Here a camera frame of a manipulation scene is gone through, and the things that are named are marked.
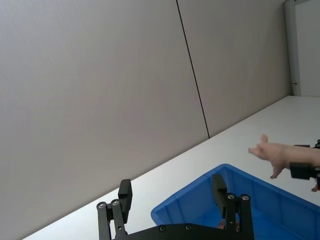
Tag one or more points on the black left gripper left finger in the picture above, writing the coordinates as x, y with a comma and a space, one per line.
124, 200

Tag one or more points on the blue plastic bin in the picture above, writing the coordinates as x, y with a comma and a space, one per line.
265, 207

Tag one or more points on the white door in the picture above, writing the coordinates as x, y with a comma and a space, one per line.
308, 47

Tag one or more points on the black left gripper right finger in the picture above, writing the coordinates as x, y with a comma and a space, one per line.
220, 192

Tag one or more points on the pink toy pig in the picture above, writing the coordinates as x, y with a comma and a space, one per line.
277, 155

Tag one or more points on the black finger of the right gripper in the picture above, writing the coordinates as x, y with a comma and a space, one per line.
301, 170
306, 145

